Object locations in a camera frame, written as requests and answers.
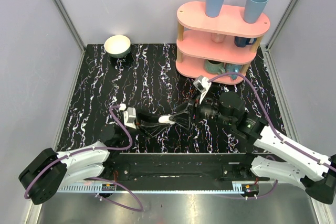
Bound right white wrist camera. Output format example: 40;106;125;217
193;76;211;104

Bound pink three-tier shelf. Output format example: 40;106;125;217
176;1;270;79

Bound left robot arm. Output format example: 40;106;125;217
19;106;140;205

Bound white earbud charging case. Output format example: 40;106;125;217
158;115;175;125

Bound right blue tumbler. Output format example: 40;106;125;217
243;0;268;24

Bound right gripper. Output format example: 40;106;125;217
169;88;235;130

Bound black marble mat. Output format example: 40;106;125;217
57;44;285;153

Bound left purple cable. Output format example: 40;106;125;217
24;105;144;212

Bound light blue butterfly mug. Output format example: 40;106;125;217
225;63;241;80

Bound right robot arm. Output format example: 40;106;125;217
167;92;335;205

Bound green white bowl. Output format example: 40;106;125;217
103;35;131;59

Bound pink mug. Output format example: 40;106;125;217
211;33;226;43

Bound dark blue mug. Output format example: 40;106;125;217
234;37;257;48

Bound teal glazed mug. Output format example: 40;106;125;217
204;60;226;74

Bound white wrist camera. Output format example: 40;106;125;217
193;76;211;104
119;103;137;130

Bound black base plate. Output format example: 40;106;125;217
87;153;258;182

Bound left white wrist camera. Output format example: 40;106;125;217
119;103;137;130

